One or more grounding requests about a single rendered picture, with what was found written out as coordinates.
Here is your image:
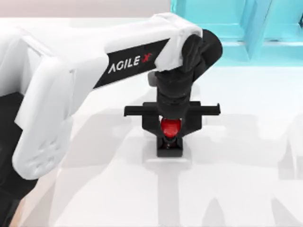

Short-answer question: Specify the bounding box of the grey rounded box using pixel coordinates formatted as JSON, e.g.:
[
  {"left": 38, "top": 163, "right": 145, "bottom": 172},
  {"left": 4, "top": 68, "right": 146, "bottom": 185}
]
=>
[{"left": 147, "top": 71, "right": 159, "bottom": 88}]

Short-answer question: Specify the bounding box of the small red object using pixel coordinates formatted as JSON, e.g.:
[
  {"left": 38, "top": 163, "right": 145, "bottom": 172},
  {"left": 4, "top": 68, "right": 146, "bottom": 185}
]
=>
[{"left": 160, "top": 118, "right": 182, "bottom": 149}]

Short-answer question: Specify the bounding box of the light blue rack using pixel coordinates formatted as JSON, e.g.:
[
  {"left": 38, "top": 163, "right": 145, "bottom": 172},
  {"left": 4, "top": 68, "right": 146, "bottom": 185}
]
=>
[{"left": 170, "top": 0, "right": 303, "bottom": 62}]

